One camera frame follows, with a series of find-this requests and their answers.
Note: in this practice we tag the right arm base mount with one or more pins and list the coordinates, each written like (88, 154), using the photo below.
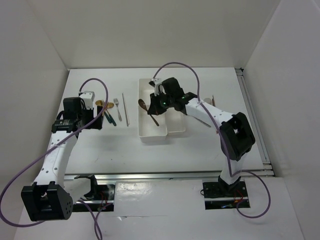
(217, 199)

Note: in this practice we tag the silver chopstick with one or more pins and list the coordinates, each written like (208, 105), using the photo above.
(125, 110)

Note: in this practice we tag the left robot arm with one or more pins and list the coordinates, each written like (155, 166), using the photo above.
(48, 198)

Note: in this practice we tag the white plastic spoon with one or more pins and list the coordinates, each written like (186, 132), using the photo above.
(208, 100)

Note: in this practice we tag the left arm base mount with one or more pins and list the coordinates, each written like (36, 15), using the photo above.
(100, 190)

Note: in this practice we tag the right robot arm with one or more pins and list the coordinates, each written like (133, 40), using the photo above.
(235, 132)

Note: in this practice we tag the large silver fork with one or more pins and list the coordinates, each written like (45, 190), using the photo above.
(207, 125)

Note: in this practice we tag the gold fork green handle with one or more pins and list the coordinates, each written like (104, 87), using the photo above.
(100, 103)

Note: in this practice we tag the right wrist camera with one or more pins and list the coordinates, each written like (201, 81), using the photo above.
(156, 83)

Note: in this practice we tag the white divided utensil tray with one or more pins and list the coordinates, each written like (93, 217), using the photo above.
(148, 131)

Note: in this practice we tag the aluminium side rail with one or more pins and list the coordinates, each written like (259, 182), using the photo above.
(267, 165)

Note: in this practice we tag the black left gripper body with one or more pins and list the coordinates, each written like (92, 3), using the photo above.
(86, 115)

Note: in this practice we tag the small silver fork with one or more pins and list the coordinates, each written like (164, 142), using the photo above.
(116, 102)

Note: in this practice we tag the green handled utensil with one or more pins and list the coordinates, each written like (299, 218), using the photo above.
(107, 117)

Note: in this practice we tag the aluminium front rail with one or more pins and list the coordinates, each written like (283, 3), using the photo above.
(161, 176)

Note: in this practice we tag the white narrow tray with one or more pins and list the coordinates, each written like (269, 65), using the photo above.
(174, 121)

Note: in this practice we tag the dark wooden spoon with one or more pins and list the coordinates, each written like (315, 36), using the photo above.
(143, 105)

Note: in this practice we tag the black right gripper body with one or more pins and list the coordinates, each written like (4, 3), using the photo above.
(162, 102)

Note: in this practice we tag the gold spoon green handle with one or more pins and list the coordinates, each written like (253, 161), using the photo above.
(107, 109)

